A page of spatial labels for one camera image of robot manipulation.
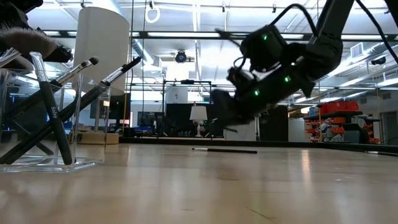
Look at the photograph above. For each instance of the thin black makeup brush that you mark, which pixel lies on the thin black makeup brush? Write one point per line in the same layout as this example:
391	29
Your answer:
56	124
113	76
40	144
230	151

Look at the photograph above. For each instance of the fluffy head makeup brush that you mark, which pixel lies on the fluffy head makeup brush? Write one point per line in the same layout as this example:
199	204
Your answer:
28	42

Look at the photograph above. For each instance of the round head makeup brush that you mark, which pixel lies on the round head makeup brush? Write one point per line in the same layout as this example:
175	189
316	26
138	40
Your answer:
77	69

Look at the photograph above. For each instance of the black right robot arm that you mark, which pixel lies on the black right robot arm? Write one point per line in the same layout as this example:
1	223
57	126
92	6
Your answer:
329	37

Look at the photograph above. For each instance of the small white table lamp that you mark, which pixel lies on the small white table lamp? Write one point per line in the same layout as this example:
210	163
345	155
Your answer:
198	113

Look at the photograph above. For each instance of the black partition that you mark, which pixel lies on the black partition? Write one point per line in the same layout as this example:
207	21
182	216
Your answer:
178	119

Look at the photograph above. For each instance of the white numbered sign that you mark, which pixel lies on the white numbered sign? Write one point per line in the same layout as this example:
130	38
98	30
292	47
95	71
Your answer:
176	95

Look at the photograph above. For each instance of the shelf with orange bins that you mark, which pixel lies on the shelf with orange bins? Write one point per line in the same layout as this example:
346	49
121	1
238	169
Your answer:
339	107

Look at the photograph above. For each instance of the white shade wooden base lamp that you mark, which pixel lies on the white shade wooden base lamp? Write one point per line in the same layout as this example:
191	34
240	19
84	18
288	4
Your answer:
102	46

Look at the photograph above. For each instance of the clear plastic pouch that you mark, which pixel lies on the clear plastic pouch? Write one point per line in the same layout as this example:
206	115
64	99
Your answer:
46	168

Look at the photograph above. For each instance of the black aluminium table frame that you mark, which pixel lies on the black aluminium table frame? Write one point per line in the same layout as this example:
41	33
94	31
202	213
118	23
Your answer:
280	143

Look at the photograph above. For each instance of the hanging black camera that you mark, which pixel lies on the hanging black camera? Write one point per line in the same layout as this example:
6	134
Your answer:
181	57

